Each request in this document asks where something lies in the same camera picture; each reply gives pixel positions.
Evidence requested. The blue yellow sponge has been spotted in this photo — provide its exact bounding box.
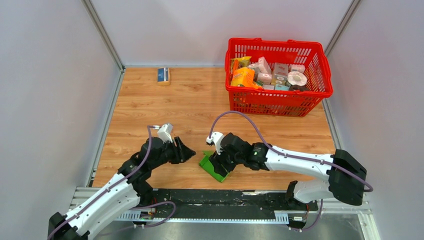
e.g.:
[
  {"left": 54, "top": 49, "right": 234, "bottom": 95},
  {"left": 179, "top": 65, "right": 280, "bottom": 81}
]
[{"left": 156, "top": 67, "right": 171, "bottom": 86}]

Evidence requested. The yellow snack bag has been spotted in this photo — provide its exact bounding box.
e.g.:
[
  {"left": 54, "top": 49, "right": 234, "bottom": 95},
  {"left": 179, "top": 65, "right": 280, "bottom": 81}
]
[{"left": 229, "top": 56, "right": 251, "bottom": 74}]

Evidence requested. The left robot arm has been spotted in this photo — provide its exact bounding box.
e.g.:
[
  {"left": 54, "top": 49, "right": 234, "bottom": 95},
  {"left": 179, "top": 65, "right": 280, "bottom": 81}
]
[{"left": 47, "top": 137, "right": 196, "bottom": 240}]

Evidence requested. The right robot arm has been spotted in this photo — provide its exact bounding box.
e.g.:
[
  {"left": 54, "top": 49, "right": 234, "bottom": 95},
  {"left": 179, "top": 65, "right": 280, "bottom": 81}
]
[{"left": 206, "top": 132, "right": 367, "bottom": 210}]

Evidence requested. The pink white tissue pack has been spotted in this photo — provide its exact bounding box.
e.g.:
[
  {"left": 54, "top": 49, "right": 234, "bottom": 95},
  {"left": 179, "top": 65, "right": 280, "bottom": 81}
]
[{"left": 257, "top": 56, "right": 272, "bottom": 75}]

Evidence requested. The white perforated cable tray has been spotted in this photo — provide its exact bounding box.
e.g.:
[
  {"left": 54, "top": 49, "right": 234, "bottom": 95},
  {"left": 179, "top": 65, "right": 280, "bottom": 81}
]
[{"left": 115, "top": 210, "right": 290, "bottom": 225}]

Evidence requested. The red shopping basket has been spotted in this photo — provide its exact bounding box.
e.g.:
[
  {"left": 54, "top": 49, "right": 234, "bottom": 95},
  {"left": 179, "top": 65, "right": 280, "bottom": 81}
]
[{"left": 225, "top": 37, "right": 333, "bottom": 117}]

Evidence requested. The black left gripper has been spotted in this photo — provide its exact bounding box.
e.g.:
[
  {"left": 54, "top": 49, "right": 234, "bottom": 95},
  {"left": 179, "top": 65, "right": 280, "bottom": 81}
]
[{"left": 150, "top": 136, "right": 197, "bottom": 170}]

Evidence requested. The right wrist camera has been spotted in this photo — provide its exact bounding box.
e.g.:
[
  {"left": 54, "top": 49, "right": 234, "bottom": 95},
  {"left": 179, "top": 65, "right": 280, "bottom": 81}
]
[{"left": 206, "top": 131, "right": 224, "bottom": 155}]

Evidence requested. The round tape roll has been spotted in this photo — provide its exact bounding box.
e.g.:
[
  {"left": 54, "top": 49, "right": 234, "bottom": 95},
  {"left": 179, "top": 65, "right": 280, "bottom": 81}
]
[{"left": 287, "top": 71, "right": 308, "bottom": 86}]

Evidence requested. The red white carton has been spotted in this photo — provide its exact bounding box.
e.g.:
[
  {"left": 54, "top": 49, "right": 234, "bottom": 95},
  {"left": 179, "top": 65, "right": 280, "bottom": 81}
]
[{"left": 272, "top": 62, "right": 289, "bottom": 78}]

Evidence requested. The orange snack box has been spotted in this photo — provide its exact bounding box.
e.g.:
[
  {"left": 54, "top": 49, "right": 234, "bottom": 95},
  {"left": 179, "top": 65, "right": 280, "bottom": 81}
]
[{"left": 230, "top": 67, "right": 255, "bottom": 88}]

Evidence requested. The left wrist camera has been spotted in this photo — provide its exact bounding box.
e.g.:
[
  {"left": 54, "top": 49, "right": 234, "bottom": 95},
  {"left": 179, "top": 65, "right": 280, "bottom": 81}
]
[{"left": 157, "top": 123, "right": 174, "bottom": 143}]

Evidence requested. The green paper box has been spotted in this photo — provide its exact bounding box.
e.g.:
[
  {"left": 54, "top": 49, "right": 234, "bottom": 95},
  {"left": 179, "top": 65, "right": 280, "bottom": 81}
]
[{"left": 198, "top": 150, "right": 228, "bottom": 183}]

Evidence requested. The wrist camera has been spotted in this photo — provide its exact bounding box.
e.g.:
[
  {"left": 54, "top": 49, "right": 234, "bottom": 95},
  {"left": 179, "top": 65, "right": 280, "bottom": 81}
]
[
  {"left": 206, "top": 131, "right": 224, "bottom": 155},
  {"left": 157, "top": 123, "right": 174, "bottom": 143}
]

